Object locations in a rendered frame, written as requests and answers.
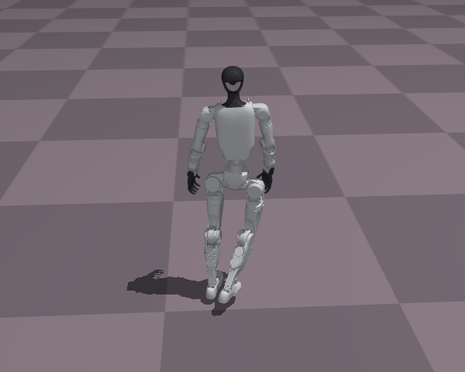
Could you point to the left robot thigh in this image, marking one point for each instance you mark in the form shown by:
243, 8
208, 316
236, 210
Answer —
215, 200

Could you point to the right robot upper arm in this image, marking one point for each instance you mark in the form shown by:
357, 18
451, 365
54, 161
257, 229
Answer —
263, 114

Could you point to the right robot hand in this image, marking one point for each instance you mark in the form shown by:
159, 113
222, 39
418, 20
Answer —
267, 179

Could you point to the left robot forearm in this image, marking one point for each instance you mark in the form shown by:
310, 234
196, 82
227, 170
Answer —
194, 161

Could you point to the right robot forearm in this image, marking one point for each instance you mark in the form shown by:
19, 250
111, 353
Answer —
269, 158

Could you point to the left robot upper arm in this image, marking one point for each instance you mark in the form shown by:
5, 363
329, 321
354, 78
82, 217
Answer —
206, 115

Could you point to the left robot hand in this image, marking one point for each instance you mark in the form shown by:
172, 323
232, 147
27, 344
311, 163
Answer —
192, 182

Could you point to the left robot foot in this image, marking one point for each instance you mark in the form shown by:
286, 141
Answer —
212, 291

